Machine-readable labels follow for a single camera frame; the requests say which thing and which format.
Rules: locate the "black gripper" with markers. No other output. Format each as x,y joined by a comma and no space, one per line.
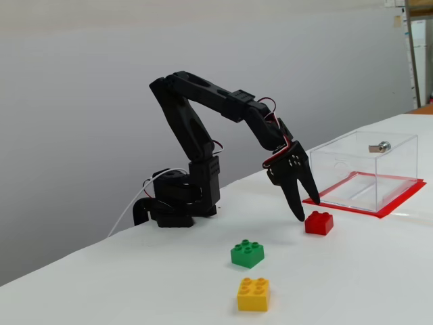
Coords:
287,172

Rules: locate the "red lego brick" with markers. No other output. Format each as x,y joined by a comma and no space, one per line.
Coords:
318,224

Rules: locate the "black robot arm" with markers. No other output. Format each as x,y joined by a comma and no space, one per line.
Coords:
189,128

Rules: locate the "transparent plastic box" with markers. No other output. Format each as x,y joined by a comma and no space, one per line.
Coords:
362,169

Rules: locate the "silver metal box lock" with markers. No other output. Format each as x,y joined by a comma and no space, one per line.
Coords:
382,146

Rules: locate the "green lego brick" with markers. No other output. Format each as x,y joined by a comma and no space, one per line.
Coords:
247,255

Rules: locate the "yellow lego brick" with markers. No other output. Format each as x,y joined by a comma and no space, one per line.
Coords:
253,298

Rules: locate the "brown wooden table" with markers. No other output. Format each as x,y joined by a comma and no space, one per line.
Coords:
423,109

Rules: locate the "black table clamp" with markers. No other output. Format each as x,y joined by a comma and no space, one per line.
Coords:
140,210

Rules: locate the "beige paper label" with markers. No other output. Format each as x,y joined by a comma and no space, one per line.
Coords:
397,21

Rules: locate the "red tape frame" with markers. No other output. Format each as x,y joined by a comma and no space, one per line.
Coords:
382,213

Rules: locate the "grey metal shelf post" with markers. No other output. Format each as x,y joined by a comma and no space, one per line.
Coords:
412,50

